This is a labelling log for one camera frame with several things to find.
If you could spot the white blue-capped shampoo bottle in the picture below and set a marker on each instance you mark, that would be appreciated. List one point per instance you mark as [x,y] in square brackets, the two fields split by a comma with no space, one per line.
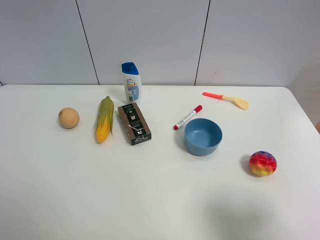
[132,83]

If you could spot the red whiteboard marker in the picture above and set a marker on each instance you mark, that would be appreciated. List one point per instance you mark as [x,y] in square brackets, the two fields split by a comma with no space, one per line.
[187,117]

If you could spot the orange-handled beige toy spatula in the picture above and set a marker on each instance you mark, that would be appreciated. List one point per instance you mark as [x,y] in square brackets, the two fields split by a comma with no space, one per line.
[239,102]

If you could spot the yellow corn cob toy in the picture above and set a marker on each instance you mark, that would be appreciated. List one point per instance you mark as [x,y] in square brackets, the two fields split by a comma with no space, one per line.
[104,123]

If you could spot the blue plastic bowl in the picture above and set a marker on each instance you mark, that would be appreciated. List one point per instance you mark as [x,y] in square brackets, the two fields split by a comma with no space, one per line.
[202,136]

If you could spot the tan round fruit toy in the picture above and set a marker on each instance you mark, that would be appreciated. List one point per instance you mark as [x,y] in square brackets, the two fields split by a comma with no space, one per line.
[68,118]

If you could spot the brown rectangular cardboard box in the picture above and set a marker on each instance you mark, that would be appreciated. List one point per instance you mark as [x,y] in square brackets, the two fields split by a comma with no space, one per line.
[134,123]

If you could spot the rainbow squishy ball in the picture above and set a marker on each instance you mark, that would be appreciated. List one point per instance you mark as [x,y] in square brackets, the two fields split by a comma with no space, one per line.
[262,163]

